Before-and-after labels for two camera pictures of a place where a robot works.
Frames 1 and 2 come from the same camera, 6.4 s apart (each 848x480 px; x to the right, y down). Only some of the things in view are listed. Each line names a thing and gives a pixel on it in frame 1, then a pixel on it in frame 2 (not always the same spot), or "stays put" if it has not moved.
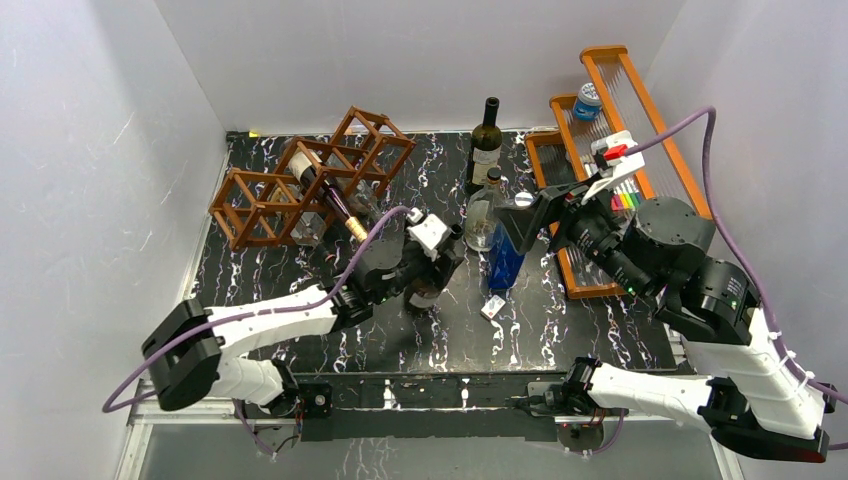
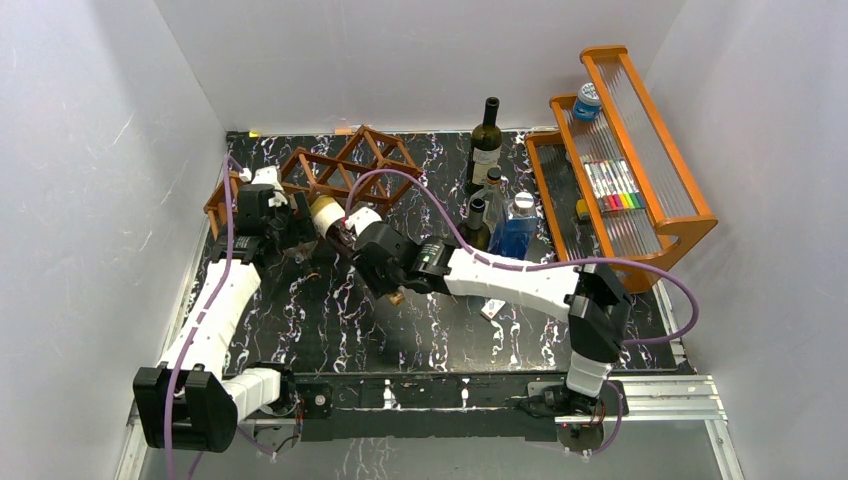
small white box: x=493 y=307 stays put
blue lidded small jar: x=587 y=106 stays put
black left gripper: x=440 y=273 -> x=302 y=230
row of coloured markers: x=626 y=197 stays put
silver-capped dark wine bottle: x=421 y=294 -> x=475 y=233
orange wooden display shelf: x=610 y=151 stays put
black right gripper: x=522 y=222 -> x=365 y=270
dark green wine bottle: x=486 y=142 stays put
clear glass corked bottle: x=481 y=219 stays put
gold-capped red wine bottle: x=307 y=167 -> x=328 y=214
